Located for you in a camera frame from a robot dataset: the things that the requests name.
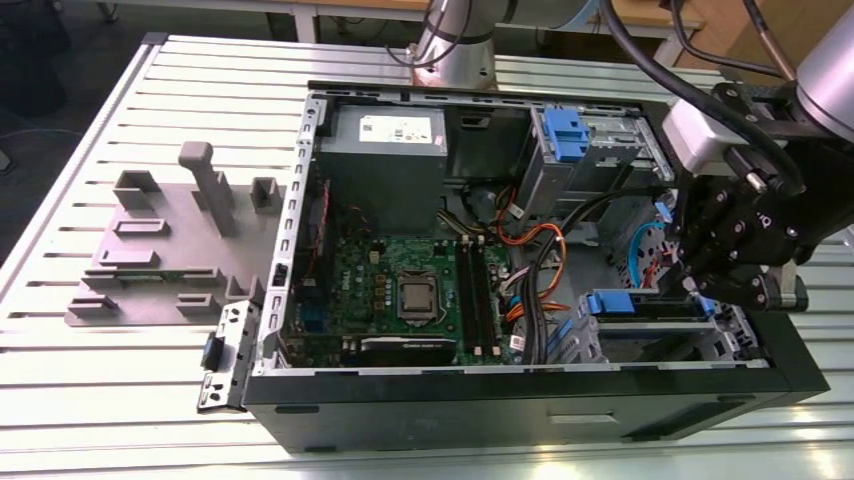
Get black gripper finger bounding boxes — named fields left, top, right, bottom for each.
left=670, top=182, right=746, bottom=274
left=680, top=262, right=770, bottom=314

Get metal disk bay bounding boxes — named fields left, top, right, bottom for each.
left=577, top=288, right=742, bottom=364

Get metal drive cage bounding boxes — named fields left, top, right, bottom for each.
left=517, top=102, right=676, bottom=221

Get blue drive latch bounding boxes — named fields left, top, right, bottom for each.
left=544, top=107, right=594, bottom=164

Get black RAM slot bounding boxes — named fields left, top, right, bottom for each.
left=462, top=235, right=489, bottom=359
left=470, top=235, right=498, bottom=358
left=477, top=235, right=508, bottom=358
left=456, top=235, right=481, bottom=359

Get wooden cabinet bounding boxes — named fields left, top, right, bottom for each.
left=677, top=0, right=802, bottom=86

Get silver CPU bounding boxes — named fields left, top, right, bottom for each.
left=402, top=284, right=440, bottom=309

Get CPU socket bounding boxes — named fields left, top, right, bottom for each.
left=393, top=269, right=448, bottom=329

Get black PC case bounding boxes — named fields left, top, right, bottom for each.
left=243, top=79, right=832, bottom=454

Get grey power supply unit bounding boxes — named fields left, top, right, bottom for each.
left=313, top=102, right=450, bottom=236

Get black graphics card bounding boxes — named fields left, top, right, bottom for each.
left=339, top=333, right=461, bottom=369

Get green motherboard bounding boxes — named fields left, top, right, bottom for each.
left=293, top=234, right=520, bottom=366

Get small dark latch knob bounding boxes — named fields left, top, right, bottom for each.
left=202, top=332, right=227, bottom=372

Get grey parts rack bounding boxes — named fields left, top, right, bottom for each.
left=65, top=142, right=295, bottom=331

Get blue data wire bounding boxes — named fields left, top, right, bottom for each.
left=630, top=219, right=673, bottom=291

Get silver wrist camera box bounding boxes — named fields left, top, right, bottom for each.
left=664, top=97, right=760, bottom=177

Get orange power wire bundle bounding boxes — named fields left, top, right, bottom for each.
left=497, top=222, right=576, bottom=326

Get black cable bundle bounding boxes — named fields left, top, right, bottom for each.
left=520, top=187, right=669, bottom=364

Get grey ribbon wires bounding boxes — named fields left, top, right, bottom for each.
left=500, top=267, right=533, bottom=294

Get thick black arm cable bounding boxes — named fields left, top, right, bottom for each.
left=597, top=0, right=809, bottom=197

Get yellow black power wires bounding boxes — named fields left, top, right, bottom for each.
left=437, top=207, right=502, bottom=239

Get red twisted fan wire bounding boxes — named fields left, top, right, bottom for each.
left=313, top=177, right=334, bottom=286

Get grey metal hinged bracket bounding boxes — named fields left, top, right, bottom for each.
left=195, top=298, right=263, bottom=414

